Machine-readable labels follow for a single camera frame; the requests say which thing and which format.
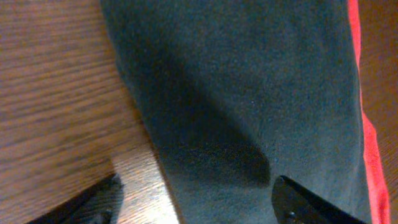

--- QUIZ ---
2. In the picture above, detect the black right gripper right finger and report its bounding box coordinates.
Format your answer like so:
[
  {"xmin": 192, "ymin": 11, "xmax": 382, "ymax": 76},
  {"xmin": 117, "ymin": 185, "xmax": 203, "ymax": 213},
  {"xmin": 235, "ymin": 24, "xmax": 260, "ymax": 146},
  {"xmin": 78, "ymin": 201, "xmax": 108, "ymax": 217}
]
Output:
[{"xmin": 271, "ymin": 175, "xmax": 365, "ymax": 224}]

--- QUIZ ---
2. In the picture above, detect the dark green t-shirt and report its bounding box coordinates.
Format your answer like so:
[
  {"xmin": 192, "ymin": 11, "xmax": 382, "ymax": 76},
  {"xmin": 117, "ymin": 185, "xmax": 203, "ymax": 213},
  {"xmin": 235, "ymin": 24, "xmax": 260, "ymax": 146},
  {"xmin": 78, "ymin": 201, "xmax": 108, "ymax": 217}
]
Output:
[{"xmin": 101, "ymin": 0, "xmax": 371, "ymax": 223}]

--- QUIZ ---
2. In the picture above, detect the red t-shirt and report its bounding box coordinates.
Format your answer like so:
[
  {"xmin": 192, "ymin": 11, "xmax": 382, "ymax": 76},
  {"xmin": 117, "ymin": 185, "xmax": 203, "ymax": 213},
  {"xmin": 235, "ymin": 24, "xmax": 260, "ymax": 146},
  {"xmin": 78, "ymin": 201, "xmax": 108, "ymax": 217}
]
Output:
[{"xmin": 347, "ymin": 0, "xmax": 391, "ymax": 224}]

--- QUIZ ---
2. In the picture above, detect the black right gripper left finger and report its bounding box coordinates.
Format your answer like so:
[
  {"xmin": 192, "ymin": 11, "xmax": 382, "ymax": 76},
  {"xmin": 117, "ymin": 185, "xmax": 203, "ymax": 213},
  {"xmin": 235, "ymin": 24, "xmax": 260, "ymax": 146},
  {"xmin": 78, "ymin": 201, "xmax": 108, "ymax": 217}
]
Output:
[{"xmin": 29, "ymin": 174, "xmax": 124, "ymax": 224}]

